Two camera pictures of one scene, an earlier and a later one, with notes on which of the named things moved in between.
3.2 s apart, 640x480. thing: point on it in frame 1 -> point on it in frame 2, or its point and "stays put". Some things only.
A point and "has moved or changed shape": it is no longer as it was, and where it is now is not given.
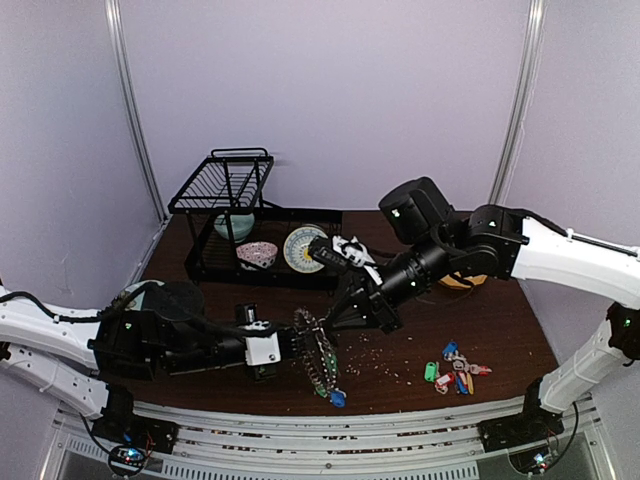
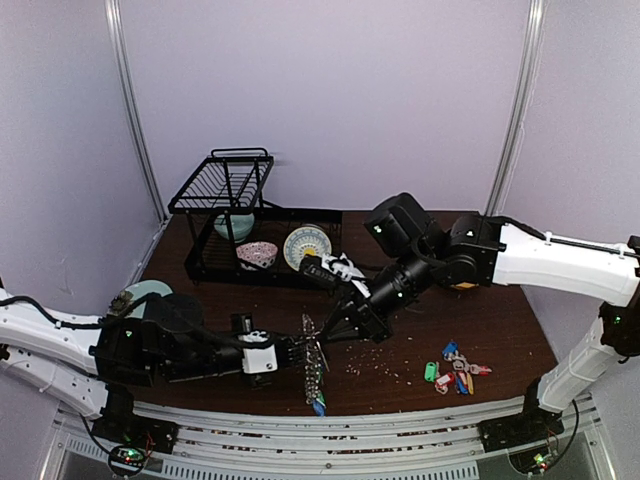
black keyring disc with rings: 310,345 has moved or changed shape
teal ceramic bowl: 242,225 stays put
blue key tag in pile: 451,347 stays put
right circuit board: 533,461 stays put
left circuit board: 126,459 stays put
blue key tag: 337,399 -> 319,408
